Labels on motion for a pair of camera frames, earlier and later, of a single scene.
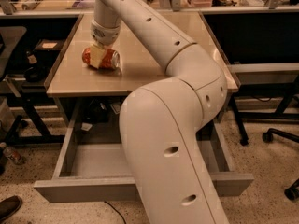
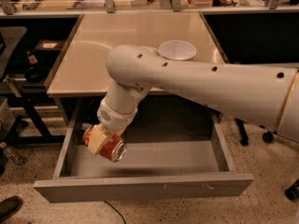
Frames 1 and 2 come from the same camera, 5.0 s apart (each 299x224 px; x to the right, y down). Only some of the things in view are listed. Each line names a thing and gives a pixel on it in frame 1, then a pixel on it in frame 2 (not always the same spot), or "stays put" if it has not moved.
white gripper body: [104, 35] to [114, 119]
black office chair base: [291, 193] stays put
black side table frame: [31, 102] stays put
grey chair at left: [10, 35] stays put
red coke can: [110, 59] to [113, 147]
